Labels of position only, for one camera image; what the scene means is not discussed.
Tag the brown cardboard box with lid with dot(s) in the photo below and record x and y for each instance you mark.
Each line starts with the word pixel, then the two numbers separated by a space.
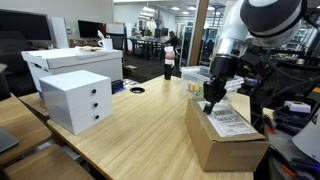
pixel 216 150

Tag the clear plastic storage bin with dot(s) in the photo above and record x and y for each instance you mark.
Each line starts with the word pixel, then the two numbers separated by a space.
pixel 193 75

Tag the white standing panel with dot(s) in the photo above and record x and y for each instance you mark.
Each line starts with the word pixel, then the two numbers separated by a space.
pixel 60 33

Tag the small cardboard floor box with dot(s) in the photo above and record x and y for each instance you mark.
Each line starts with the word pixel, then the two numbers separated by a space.
pixel 130 71

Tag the grey laptop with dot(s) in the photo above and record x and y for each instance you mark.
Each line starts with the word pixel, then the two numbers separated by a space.
pixel 6 140

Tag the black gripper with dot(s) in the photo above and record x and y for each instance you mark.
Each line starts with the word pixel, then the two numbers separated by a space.
pixel 224 68

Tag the small white device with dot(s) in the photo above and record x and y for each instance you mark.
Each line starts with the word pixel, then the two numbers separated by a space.
pixel 297 106

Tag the black tilted screen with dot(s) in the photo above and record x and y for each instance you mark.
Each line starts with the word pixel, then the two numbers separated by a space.
pixel 293 90

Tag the tall black office chair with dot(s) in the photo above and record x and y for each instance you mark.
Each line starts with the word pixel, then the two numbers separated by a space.
pixel 20 80

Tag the black computer monitor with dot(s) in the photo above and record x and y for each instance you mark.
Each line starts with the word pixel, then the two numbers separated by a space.
pixel 89 29
pixel 23 25

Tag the dark snack bag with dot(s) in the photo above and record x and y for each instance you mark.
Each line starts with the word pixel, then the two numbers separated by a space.
pixel 117 86

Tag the yellow wooden block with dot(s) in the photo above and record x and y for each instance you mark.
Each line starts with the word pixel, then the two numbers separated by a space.
pixel 191 87

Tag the white mug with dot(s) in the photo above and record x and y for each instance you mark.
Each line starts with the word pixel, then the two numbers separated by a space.
pixel 106 44

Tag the black tape roll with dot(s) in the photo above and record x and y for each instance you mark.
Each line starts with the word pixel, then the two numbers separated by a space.
pixel 137 90

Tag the large white storage box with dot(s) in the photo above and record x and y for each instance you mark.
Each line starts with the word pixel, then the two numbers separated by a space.
pixel 66 58

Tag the white curved sheet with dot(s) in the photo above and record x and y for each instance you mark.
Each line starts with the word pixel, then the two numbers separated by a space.
pixel 310 140

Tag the white wall thermostat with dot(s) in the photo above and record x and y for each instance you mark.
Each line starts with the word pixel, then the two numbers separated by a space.
pixel 68 30

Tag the small white drawer unit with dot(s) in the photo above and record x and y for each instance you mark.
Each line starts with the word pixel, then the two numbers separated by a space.
pixel 75 100

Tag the green wooden block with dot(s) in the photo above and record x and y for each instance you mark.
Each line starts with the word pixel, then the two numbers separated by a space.
pixel 200 88

